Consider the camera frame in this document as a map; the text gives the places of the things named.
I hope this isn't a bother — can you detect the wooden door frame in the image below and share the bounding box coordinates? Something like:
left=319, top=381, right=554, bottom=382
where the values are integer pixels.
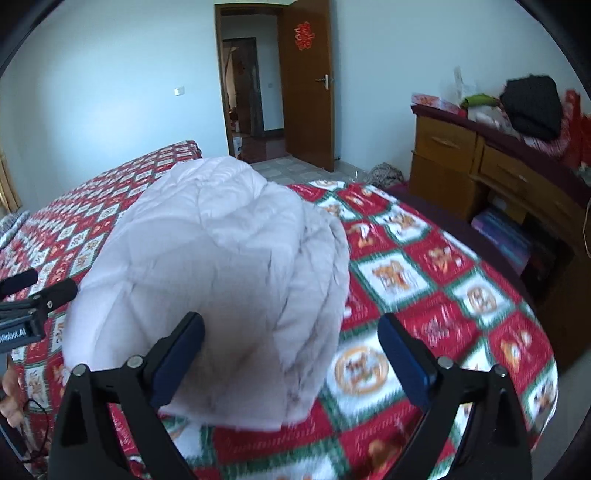
left=213, top=2, right=290, bottom=162

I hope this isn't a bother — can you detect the grey striped pillow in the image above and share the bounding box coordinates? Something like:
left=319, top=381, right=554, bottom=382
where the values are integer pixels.
left=0, top=211, right=31, bottom=251

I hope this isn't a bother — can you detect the red checked printed blanket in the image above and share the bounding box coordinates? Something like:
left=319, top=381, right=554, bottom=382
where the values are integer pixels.
left=0, top=140, right=560, bottom=480

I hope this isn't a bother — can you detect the grey cloth bundle on floor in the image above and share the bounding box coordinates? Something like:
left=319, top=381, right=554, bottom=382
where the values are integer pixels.
left=366, top=162, right=407, bottom=188

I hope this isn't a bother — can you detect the red bag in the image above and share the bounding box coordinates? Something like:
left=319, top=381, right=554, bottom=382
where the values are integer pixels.
left=560, top=89, right=591, bottom=169

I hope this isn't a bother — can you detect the person's left hand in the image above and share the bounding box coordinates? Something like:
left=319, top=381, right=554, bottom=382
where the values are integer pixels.
left=0, top=366, right=25, bottom=428

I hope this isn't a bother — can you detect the black cable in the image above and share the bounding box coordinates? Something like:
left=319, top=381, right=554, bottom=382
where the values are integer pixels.
left=0, top=399, right=54, bottom=465

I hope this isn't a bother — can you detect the black folded cloth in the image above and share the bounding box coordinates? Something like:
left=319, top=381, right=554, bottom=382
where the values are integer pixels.
left=499, top=75, right=564, bottom=142

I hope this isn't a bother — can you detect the yellow curtain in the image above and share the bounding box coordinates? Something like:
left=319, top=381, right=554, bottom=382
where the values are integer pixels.
left=0, top=147, right=23, bottom=214

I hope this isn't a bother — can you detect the stack of folded textiles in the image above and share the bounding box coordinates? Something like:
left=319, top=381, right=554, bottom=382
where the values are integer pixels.
left=470, top=207, right=533, bottom=274

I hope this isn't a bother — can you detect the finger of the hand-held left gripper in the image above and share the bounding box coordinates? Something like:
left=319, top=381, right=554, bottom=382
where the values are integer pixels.
left=0, top=268, right=40, bottom=299
left=27, top=278, right=79, bottom=315

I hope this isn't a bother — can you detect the clear plastic bag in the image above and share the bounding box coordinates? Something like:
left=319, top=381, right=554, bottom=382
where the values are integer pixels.
left=450, top=66, right=479, bottom=105

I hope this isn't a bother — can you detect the beige puffer jacket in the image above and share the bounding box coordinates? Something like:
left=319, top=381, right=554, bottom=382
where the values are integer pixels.
left=62, top=156, right=350, bottom=431

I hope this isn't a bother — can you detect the red paper door decoration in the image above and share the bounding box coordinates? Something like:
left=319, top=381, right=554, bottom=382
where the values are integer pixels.
left=293, top=20, right=315, bottom=51

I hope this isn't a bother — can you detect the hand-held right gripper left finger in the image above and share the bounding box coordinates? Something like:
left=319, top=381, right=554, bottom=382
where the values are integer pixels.
left=52, top=311, right=206, bottom=480

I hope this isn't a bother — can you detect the red white printed box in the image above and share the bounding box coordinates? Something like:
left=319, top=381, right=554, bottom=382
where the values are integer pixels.
left=412, top=93, right=463, bottom=114

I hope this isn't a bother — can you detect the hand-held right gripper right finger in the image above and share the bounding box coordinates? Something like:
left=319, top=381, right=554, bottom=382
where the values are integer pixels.
left=377, top=312, right=530, bottom=480

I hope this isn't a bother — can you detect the brown wooden dresser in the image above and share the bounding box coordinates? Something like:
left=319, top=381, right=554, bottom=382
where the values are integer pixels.
left=408, top=103, right=591, bottom=371

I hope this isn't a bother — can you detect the brown wooden door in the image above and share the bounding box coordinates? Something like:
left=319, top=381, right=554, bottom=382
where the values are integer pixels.
left=277, top=0, right=336, bottom=173

